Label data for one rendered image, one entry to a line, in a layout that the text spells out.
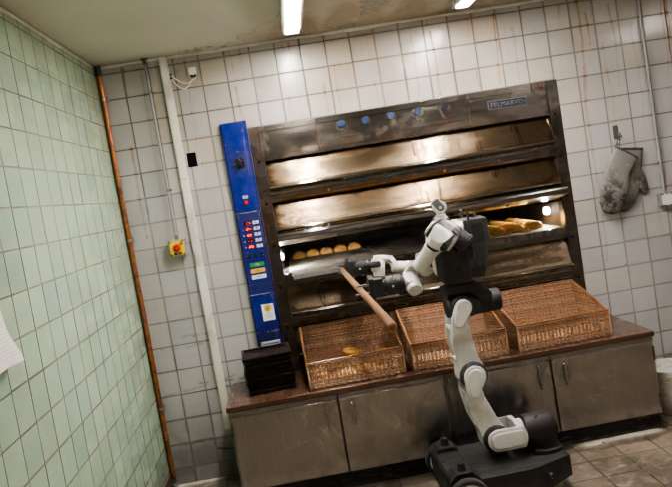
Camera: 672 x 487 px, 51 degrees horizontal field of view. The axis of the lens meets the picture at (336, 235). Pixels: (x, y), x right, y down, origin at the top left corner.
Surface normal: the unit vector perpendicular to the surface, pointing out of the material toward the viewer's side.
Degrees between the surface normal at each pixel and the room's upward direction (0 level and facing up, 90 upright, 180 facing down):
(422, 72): 90
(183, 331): 90
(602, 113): 90
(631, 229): 90
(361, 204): 70
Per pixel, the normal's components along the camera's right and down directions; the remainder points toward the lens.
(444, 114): 0.07, 0.06
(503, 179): 0.00, -0.31
